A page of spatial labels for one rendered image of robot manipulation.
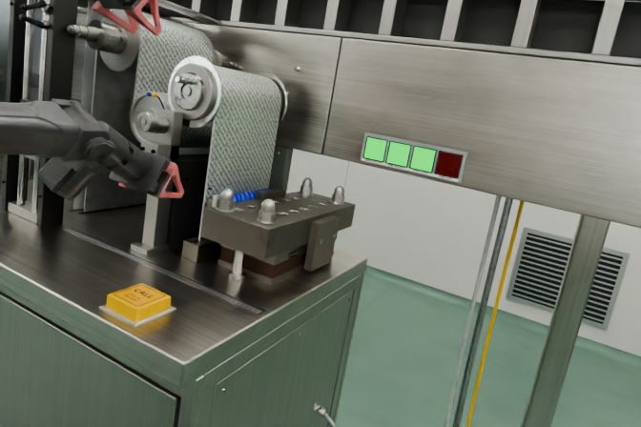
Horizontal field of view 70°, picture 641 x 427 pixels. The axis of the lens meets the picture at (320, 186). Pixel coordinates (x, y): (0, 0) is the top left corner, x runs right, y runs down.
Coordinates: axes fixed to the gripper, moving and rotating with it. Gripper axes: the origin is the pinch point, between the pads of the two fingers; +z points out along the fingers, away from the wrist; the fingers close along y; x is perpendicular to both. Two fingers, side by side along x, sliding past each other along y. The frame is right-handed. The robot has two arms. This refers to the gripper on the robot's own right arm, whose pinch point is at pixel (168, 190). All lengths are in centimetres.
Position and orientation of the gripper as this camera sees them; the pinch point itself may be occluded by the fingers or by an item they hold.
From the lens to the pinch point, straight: 92.5
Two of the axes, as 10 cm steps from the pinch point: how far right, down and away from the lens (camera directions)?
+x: 3.7, -8.8, 3.1
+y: 8.8, 2.1, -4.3
